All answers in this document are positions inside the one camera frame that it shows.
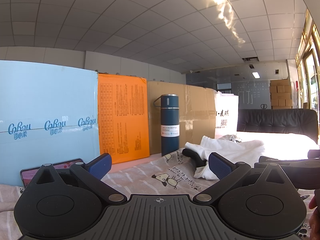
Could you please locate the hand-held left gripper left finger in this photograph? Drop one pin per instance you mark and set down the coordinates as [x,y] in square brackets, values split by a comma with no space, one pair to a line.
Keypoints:
[100,166]

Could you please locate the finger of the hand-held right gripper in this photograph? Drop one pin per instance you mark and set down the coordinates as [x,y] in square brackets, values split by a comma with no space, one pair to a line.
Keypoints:
[290,164]

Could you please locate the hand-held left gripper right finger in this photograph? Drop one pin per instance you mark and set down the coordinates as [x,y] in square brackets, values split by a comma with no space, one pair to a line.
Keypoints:
[220,166]

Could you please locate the white garment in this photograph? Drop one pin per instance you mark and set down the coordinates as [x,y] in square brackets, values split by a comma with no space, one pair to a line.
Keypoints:
[225,147]

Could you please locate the person's right hand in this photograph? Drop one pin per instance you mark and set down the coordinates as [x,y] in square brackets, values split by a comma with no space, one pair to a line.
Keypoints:
[314,217]

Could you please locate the black curved object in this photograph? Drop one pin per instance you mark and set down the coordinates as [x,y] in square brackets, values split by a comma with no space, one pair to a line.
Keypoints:
[193,155]

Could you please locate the black leather sofa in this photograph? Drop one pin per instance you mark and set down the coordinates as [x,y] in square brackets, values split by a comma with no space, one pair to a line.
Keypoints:
[275,121]

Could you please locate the cartoon printed bed sheet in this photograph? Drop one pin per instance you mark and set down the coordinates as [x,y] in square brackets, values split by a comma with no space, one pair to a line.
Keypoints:
[150,177]

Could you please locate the orange cardboard box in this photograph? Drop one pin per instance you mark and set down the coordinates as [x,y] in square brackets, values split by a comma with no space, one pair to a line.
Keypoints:
[125,120]

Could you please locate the white printed box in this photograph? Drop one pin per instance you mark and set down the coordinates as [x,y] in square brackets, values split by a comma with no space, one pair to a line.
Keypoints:
[226,112]

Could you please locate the brown cardboard box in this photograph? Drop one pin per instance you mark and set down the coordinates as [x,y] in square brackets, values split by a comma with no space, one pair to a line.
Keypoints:
[195,115]

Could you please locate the smartphone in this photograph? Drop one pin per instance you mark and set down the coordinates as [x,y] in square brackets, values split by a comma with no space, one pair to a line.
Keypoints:
[32,173]

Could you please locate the dark blue vacuum bottle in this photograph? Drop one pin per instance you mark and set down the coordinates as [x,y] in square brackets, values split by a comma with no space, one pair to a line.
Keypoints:
[170,120]

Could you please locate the stack of cardboard boxes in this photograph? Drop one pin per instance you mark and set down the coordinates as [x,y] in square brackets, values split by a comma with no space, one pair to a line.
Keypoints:
[281,93]

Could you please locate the large light blue cardboard box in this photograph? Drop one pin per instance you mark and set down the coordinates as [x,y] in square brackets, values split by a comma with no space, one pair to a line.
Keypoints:
[50,97]

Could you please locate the rectangular ceiling light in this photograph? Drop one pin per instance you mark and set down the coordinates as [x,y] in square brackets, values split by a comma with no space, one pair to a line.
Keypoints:
[256,75]

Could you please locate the gold framed glass door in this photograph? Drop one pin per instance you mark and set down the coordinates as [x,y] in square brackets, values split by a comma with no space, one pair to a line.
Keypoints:
[308,62]

